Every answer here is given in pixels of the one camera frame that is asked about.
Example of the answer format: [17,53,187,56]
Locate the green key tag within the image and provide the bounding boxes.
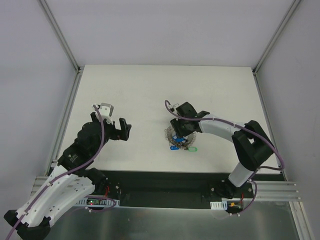
[188,146,198,152]

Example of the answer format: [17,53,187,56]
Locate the aluminium frame rail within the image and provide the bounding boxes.
[254,0,308,179]
[38,0,84,175]

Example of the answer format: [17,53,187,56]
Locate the right white cable duct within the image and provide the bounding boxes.
[210,200,228,211]

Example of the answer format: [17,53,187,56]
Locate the left white cable duct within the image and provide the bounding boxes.
[74,197,120,208]

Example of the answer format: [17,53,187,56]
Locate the left aluminium frame rail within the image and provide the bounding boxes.
[38,0,84,175]

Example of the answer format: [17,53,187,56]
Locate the right aluminium frame rail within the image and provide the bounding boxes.
[254,0,308,179]

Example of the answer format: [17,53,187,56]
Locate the front aluminium extrusion right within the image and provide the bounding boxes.
[255,181,302,202]

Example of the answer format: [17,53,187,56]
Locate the blue tag on ring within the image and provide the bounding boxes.
[169,145,180,151]

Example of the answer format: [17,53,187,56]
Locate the blue key tag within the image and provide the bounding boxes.
[172,135,186,143]

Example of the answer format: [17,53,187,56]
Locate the white cable duct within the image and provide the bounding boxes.
[74,197,120,208]
[210,200,228,211]

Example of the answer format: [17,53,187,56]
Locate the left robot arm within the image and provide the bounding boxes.
[4,112,132,240]

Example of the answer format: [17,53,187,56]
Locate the metal key organizer ring disc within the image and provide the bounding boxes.
[164,126,198,152]

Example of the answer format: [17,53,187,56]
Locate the aluminium extrusion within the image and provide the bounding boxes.
[255,181,302,202]
[30,175,54,197]

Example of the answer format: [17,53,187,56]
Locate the front aluminium extrusion left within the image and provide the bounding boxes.
[30,175,54,197]

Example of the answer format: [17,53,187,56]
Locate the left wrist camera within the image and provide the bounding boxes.
[92,103,114,124]

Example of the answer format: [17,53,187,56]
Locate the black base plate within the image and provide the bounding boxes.
[74,168,287,213]

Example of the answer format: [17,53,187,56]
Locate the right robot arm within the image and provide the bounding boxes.
[164,100,275,199]

